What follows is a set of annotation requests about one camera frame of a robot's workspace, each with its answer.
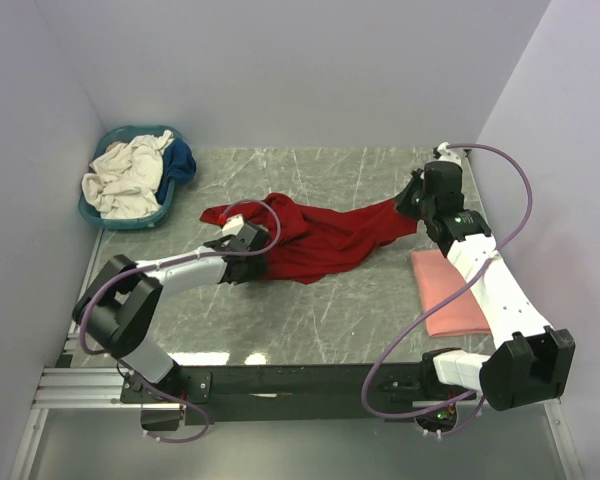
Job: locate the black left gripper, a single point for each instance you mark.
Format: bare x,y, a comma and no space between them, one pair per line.
257,270

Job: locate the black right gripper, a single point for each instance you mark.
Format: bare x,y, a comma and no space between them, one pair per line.
403,204

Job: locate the red t shirt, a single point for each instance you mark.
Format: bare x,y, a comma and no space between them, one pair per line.
314,241

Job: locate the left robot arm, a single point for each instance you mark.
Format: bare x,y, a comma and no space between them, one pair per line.
117,308

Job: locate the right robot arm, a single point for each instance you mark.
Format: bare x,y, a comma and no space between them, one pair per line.
532,360

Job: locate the folded pink t shirt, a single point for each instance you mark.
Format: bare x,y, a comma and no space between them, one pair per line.
445,295

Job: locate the blue t shirt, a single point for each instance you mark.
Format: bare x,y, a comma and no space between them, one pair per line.
179,166

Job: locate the black base beam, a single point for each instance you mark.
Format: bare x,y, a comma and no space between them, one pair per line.
305,392

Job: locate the cream white t shirt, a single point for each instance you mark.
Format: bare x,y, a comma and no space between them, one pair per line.
123,182

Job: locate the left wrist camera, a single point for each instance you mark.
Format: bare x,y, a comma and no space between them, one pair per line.
232,222

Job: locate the aluminium rail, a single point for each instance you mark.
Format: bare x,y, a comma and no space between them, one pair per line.
100,388

